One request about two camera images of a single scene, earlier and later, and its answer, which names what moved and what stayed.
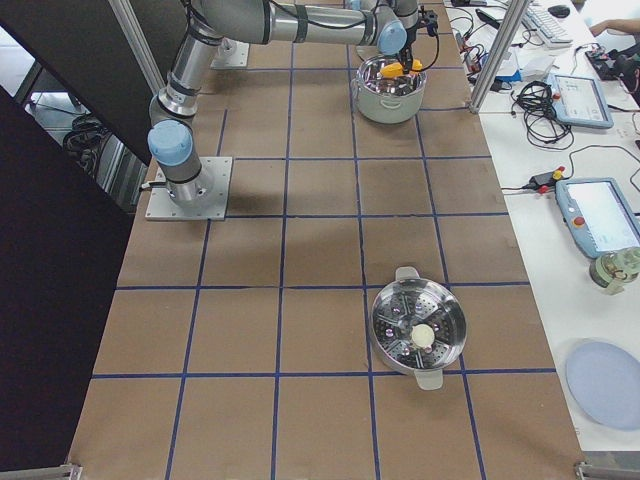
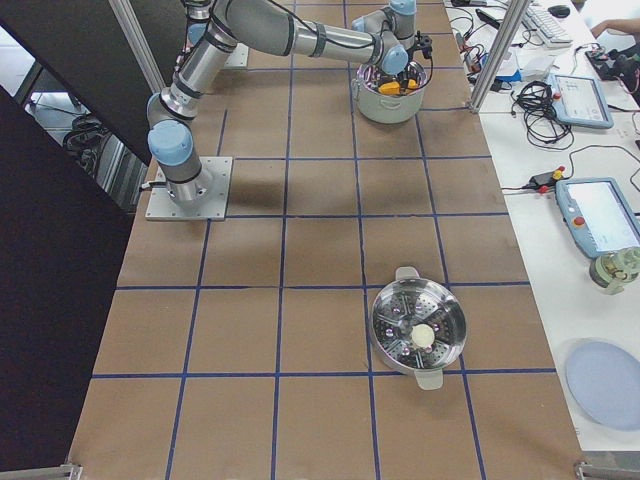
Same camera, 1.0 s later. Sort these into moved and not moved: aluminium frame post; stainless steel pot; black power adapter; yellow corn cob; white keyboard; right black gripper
Moved: right black gripper; yellow corn cob
Not moved: aluminium frame post; white keyboard; black power adapter; stainless steel pot
